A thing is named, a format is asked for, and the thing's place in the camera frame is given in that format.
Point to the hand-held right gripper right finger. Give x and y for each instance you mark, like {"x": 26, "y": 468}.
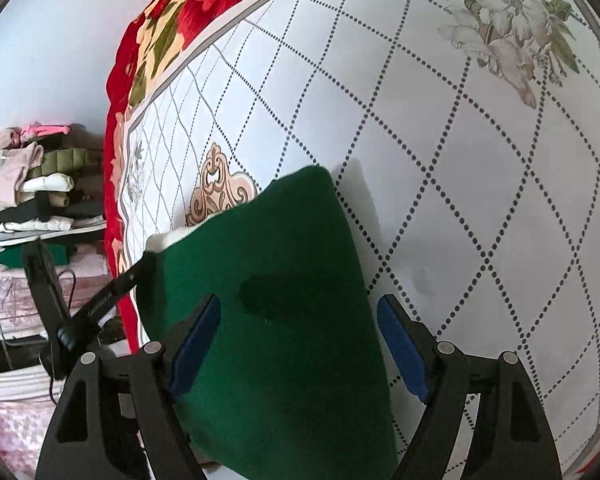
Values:
{"x": 402, "y": 345}

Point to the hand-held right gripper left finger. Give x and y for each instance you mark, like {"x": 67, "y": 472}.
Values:
{"x": 195, "y": 350}

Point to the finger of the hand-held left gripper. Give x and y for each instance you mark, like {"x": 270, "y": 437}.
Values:
{"x": 45, "y": 295}
{"x": 107, "y": 297}

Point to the green and white varsity jacket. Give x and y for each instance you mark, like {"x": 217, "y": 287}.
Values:
{"x": 290, "y": 360}

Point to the stack of folded clothes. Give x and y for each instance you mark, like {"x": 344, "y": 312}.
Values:
{"x": 45, "y": 185}

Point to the pink patterned bedding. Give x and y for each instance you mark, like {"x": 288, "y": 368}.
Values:
{"x": 10, "y": 410}

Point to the white quilted flower-print mat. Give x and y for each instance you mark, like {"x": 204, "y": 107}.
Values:
{"x": 430, "y": 160}

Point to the red floral blanket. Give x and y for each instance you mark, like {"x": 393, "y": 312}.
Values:
{"x": 180, "y": 5}

